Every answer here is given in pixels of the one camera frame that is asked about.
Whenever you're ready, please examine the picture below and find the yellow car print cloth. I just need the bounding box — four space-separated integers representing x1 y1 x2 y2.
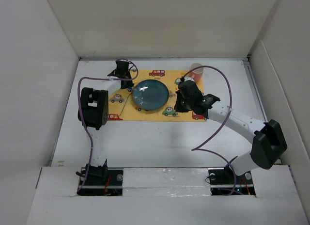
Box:
108 69 206 122

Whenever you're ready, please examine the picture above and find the pink cup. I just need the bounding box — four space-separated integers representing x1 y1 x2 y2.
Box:
188 63 204 83

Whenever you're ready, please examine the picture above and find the dark teal plate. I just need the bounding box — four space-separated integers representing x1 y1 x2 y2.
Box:
132 80 169 111

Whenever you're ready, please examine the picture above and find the iridescent metallic fork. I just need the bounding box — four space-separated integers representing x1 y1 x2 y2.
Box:
119 88 133 116

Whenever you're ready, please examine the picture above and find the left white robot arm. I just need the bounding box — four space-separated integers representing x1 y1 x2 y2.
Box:
77 59 139 167

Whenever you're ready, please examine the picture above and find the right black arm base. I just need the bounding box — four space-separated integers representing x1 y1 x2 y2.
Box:
205 153 257 195

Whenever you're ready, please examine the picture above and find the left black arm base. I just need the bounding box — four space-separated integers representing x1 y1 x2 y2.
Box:
76 162 124 196

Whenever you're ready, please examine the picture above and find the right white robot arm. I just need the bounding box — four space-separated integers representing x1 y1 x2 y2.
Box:
174 77 287 183

